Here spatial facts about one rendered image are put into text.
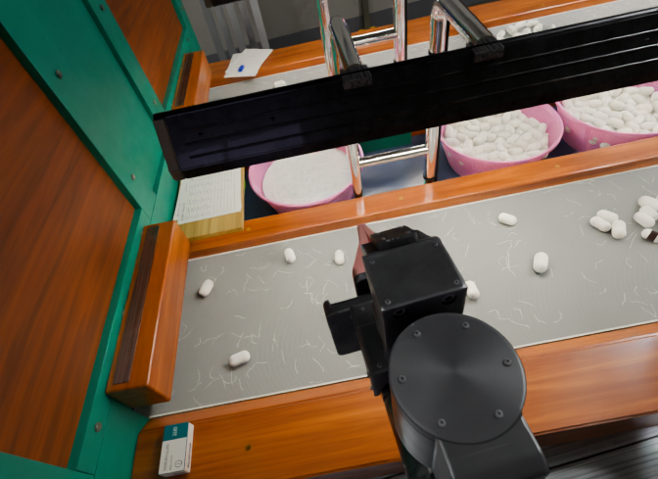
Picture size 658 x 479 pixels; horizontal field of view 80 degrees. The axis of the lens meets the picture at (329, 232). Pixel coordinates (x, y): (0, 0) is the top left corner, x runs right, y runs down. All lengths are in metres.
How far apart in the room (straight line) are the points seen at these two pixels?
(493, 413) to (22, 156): 0.57
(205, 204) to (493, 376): 0.76
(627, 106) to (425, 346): 1.01
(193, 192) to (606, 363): 0.80
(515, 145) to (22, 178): 0.89
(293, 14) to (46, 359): 2.86
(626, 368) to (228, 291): 0.63
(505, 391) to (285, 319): 0.55
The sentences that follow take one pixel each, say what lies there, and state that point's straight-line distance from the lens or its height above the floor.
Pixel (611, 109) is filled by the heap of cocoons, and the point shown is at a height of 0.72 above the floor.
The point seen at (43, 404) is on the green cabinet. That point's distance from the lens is 0.57.
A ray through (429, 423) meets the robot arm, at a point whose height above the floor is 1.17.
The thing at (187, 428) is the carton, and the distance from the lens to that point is 0.64.
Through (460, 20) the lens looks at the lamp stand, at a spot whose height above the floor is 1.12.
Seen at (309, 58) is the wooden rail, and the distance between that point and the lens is 1.33.
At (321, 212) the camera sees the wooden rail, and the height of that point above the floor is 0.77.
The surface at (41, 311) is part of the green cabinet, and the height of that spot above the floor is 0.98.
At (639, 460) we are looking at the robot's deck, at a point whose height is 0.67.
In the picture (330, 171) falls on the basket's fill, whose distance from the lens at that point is 0.93.
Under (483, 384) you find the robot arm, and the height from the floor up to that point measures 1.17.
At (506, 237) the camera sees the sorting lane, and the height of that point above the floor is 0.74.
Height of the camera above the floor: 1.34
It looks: 50 degrees down
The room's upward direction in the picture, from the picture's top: 13 degrees counter-clockwise
